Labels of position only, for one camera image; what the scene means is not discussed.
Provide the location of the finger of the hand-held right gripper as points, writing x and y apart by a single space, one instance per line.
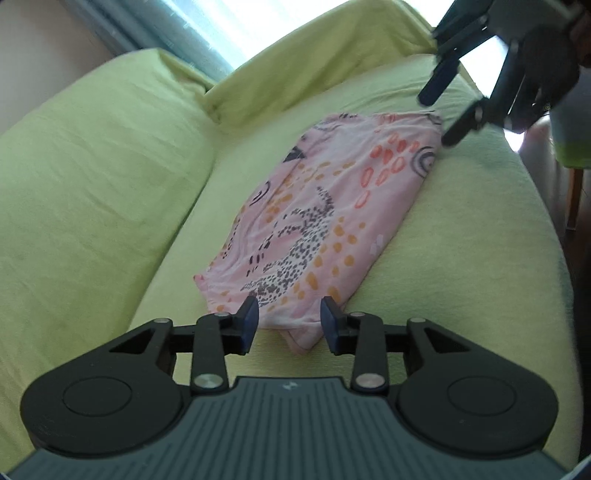
438 83
464 123

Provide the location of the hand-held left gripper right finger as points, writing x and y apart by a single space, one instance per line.
328 319

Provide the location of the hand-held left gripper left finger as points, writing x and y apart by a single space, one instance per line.
251 319

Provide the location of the pink patterned garment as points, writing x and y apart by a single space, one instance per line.
323 207

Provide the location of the white and green cloth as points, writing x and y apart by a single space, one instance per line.
575 138

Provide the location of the green covered sofa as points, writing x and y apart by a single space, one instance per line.
92 184

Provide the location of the sheer window curtain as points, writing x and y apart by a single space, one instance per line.
184 27

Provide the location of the wooden chair frame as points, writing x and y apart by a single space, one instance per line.
575 198

